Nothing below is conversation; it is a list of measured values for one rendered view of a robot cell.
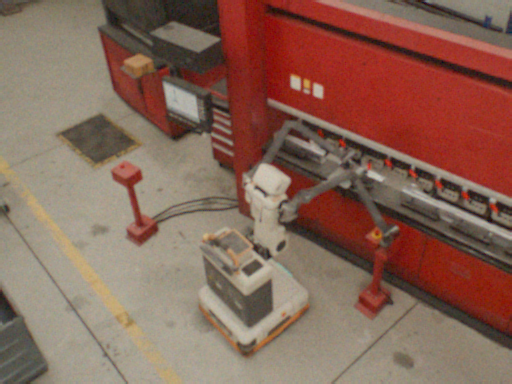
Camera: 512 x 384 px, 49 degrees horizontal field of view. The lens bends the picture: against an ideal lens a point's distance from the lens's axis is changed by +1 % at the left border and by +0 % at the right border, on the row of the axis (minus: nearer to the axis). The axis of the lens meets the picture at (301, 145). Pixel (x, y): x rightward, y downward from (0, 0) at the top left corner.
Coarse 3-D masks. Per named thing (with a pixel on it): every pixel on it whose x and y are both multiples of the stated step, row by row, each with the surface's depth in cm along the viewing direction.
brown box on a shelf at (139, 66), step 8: (136, 56) 553; (144, 56) 552; (128, 64) 542; (136, 64) 540; (144, 64) 542; (152, 64) 550; (128, 72) 549; (136, 72) 540; (144, 72) 546; (152, 72) 550
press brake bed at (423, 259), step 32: (288, 192) 487; (320, 224) 484; (352, 224) 457; (416, 224) 414; (352, 256) 488; (416, 256) 431; (448, 256) 410; (480, 256) 391; (416, 288) 462; (448, 288) 428; (480, 288) 407; (480, 320) 436
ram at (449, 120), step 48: (288, 48) 412; (336, 48) 385; (384, 48) 369; (288, 96) 439; (336, 96) 408; (384, 96) 381; (432, 96) 358; (480, 96) 337; (384, 144) 405; (432, 144) 378; (480, 144) 355; (480, 192) 375
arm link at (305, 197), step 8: (336, 176) 380; (344, 176) 379; (352, 176) 379; (320, 184) 377; (328, 184) 377; (336, 184) 378; (304, 192) 371; (312, 192) 373; (320, 192) 376; (304, 200) 371
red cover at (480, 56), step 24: (264, 0) 399; (288, 0) 386; (312, 0) 373; (336, 0) 372; (336, 24) 372; (360, 24) 360; (384, 24) 349; (408, 24) 345; (408, 48) 348; (432, 48) 338; (456, 48) 328; (480, 48) 321; (504, 72) 318
